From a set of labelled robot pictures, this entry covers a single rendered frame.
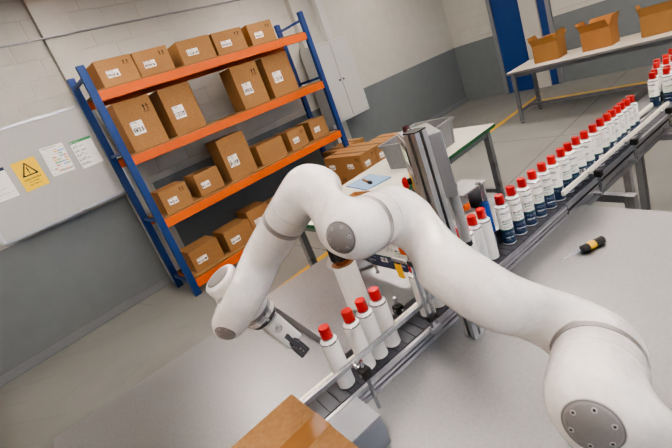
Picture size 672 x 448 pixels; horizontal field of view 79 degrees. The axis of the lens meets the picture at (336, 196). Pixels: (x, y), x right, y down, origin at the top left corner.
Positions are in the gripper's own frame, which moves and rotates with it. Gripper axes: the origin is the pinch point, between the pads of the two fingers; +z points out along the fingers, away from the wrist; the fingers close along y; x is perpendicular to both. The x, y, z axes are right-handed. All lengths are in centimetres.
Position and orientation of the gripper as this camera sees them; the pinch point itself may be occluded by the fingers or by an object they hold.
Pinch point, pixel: (300, 348)
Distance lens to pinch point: 117.5
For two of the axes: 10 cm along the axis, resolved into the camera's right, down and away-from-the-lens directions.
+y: -5.4, -0.7, 8.4
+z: 5.8, 6.9, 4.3
